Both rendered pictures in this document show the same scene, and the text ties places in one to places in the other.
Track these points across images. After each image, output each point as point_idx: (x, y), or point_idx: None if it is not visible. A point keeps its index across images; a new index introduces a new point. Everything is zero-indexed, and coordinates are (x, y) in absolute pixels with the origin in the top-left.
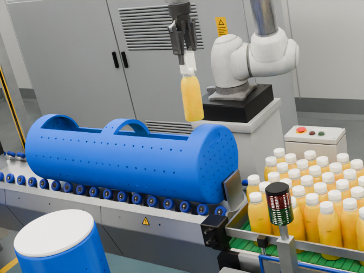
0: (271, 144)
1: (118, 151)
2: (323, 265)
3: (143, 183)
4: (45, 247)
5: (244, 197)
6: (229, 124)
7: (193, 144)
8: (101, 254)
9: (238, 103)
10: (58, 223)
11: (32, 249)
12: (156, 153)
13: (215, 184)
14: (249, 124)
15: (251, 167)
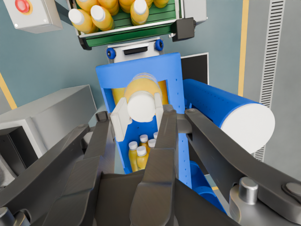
0: (14, 114)
1: (187, 152)
2: None
3: None
4: (265, 119)
5: (121, 51)
6: (35, 140)
7: (169, 66)
8: (223, 102)
9: (5, 147)
10: (239, 136)
11: (270, 124)
12: (182, 109)
13: (150, 56)
14: (22, 121)
15: (51, 111)
